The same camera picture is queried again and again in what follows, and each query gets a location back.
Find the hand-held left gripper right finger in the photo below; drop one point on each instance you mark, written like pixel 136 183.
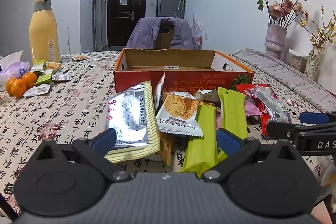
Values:
pixel 228 140

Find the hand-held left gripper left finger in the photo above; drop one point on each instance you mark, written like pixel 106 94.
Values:
pixel 105 138

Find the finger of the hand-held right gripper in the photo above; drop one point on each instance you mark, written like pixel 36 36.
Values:
pixel 281 129
pixel 313 118

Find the red silver snack packet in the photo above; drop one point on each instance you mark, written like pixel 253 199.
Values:
pixel 273 108

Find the long green snack packet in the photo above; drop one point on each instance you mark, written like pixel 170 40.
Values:
pixel 202 134
pixel 233 113

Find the large silver snack packet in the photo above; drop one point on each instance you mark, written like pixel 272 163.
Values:
pixel 128 119

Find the cracker snack packet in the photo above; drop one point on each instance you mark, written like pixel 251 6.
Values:
pixel 207 96
pixel 178 113
pixel 165 146

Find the red cardboard box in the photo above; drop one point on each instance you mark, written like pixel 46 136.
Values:
pixel 139 81

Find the white red snack packet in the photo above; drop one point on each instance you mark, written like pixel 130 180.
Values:
pixel 159 88

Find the grey quilted cover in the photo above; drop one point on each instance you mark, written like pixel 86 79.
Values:
pixel 288 82

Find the floral patterned vase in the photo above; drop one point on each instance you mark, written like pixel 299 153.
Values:
pixel 312 64

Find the glass jar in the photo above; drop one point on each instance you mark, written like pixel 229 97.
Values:
pixel 296 61

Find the small white snack packet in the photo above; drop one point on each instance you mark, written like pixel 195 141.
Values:
pixel 61 76
pixel 37 90

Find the yellow flower branches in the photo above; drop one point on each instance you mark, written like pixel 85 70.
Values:
pixel 321 35

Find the small orange snack packet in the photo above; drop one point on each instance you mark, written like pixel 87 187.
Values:
pixel 79 57

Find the pink ribbed vase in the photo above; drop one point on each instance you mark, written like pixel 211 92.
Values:
pixel 274 40

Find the small cracker packet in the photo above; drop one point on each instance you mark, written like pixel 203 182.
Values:
pixel 53 65

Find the purple jacket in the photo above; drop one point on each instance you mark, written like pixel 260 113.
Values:
pixel 143 35

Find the purple tissue pack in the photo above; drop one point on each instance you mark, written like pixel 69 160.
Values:
pixel 13 67

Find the brown chair back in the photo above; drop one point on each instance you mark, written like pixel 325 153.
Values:
pixel 164 39

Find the dark entrance door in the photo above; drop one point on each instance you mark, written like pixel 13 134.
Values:
pixel 116 22

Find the yellow thermos bottle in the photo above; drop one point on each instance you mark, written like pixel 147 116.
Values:
pixel 43 37

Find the paper notice on door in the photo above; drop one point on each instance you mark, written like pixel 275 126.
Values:
pixel 123 0

